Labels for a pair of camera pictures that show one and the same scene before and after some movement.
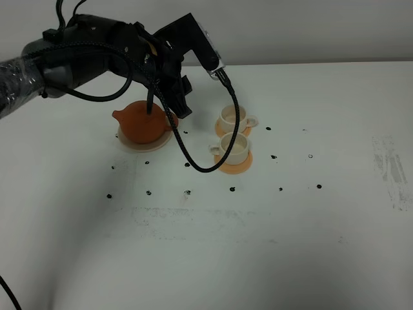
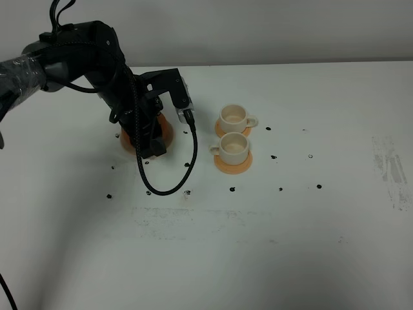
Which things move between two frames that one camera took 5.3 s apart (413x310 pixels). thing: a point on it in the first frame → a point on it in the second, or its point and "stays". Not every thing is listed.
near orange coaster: x=235 y=169 stays
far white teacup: x=228 y=119 stays
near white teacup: x=238 y=154 stays
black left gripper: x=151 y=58 → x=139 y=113
